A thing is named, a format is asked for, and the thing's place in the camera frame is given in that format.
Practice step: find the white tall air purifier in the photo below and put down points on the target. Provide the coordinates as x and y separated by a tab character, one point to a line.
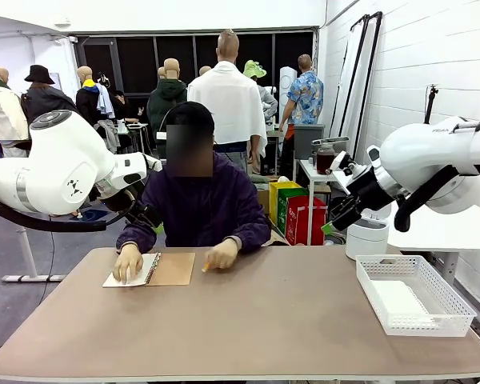
288	86

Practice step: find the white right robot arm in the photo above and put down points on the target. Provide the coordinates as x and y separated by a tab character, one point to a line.
420	160

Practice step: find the mannequin with black hat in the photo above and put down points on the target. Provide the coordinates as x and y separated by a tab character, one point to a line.
44	98

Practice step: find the cardboard box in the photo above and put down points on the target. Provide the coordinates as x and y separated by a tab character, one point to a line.
264	200

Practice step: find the white paper sheet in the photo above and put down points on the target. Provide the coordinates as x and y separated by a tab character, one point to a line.
400	302

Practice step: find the mannequin with green hat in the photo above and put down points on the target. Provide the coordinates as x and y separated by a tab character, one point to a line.
260	80

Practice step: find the black framed white panel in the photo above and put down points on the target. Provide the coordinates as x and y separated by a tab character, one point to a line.
368	76
350	80

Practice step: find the mannequin with yellow scarf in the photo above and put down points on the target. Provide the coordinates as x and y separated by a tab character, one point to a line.
89	100

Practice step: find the mannequin with white cloth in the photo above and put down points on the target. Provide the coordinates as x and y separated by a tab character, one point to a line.
228	104

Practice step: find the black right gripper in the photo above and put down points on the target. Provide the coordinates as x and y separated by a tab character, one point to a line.
366	190

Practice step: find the yellow pencil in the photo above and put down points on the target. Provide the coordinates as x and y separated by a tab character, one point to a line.
205	268

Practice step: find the spiral notebook brown cover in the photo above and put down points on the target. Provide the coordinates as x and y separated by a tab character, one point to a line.
174	270

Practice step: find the mannequin in green hoodie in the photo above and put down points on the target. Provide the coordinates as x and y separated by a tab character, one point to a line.
166	94

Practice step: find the person right hand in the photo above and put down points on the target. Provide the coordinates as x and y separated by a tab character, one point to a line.
129	264

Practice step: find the white work table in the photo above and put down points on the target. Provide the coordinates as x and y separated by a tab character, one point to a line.
456	236

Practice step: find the person blurred head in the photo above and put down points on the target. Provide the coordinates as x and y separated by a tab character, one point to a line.
190	152

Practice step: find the white cylindrical bin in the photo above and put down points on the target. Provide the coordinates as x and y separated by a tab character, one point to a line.
364	240

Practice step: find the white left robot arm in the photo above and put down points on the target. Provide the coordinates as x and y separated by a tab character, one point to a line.
56	172

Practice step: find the white table stand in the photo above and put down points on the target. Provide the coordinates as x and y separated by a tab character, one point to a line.
30	256

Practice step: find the grey bin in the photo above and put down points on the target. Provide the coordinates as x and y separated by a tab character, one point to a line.
308	140

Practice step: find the glass jar dark liquid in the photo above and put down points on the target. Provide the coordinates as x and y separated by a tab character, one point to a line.
325	160

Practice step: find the background person black hair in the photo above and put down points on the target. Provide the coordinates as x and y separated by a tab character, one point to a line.
124	106

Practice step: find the mannequin in floral shirt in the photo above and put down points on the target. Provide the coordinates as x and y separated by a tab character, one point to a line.
304	100

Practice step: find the grey tool on shelf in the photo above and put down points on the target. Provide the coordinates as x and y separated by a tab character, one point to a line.
332	140

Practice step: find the person left forearm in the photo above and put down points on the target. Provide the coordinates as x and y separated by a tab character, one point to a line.
254	234

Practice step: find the person left hand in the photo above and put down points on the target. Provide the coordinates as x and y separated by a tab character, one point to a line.
223	255

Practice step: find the person torso purple jacket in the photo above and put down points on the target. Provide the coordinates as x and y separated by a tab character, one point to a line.
208	204

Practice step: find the red bag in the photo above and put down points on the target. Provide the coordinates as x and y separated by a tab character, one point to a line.
300	224

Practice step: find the yellow bag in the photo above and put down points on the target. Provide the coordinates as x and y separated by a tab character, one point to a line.
278	200

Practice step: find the white plastic mesh basket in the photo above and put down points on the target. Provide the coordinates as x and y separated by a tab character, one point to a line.
452	296

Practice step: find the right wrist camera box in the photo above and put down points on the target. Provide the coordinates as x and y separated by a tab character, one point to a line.
348	164

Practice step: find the mannequin in cream coat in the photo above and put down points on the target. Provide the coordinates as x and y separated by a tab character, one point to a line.
4	112

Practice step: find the white side table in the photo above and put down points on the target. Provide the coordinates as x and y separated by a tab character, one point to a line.
308	188

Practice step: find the green bag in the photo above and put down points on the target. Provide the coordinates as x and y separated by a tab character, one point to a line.
284	212

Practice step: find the bare mannequin head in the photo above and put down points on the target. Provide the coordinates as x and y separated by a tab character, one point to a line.
161	73
205	70

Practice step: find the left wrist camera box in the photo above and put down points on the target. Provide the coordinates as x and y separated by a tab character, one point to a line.
154	163

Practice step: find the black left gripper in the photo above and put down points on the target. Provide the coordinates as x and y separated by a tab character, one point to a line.
142	214

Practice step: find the black cap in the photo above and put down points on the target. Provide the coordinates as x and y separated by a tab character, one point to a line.
192	116

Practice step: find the black tripod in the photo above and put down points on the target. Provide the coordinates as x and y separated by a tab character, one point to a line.
431	102

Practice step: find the person right forearm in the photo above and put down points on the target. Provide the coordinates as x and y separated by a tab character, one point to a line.
134	236

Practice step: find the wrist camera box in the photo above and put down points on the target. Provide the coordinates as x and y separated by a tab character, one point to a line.
154	163
348	164

